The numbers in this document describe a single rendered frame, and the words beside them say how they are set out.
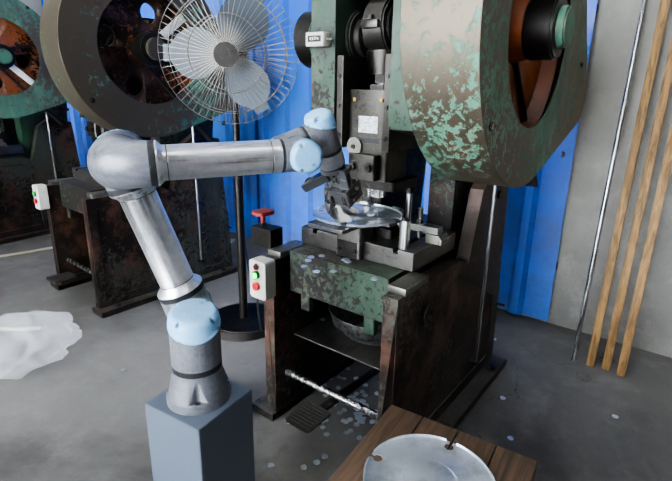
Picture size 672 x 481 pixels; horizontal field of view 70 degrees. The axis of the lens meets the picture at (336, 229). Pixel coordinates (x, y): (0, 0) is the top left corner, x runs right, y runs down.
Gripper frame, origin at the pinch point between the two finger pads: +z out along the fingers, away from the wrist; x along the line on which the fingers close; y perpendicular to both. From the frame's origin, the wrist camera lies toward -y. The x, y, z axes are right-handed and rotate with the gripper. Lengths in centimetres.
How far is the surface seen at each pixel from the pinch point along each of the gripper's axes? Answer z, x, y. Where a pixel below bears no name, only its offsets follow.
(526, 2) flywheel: -45, 43, 40
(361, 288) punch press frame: 19.6, -6.6, 6.1
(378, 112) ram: -20.4, 29.4, 0.3
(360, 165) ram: -6.7, 19.9, -3.8
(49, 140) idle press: 35, 60, -327
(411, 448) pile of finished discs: 30, -41, 38
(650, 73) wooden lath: 11, 130, 63
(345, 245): 13.3, 3.4, -4.5
